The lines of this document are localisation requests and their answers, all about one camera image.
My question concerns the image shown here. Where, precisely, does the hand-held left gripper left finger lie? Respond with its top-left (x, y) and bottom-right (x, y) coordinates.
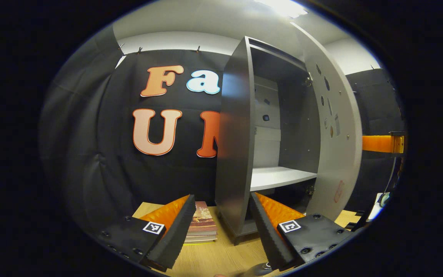
top-left (100, 194), bottom-right (196, 272)

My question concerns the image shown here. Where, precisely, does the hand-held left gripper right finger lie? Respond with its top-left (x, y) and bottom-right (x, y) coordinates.
top-left (249, 192), bottom-right (355, 272)

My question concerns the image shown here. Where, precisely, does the silver bottle with red label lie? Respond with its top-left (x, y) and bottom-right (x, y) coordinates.
top-left (243, 262), bottom-right (280, 277)

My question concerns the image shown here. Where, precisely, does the grey cabinet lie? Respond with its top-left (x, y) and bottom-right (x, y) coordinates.
top-left (215, 36), bottom-right (320, 245)

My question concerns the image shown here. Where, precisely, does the white cabinet shelf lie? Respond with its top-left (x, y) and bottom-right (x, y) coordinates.
top-left (250, 166), bottom-right (318, 192)

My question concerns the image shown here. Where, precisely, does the stack of books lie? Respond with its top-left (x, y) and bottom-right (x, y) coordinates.
top-left (183, 201), bottom-right (219, 245)

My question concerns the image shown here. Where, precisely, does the black backdrop cloth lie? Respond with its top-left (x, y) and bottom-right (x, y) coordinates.
top-left (39, 25), bottom-right (406, 231)

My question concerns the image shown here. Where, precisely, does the ceiling light panel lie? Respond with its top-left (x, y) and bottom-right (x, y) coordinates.
top-left (254, 0), bottom-right (308, 19)

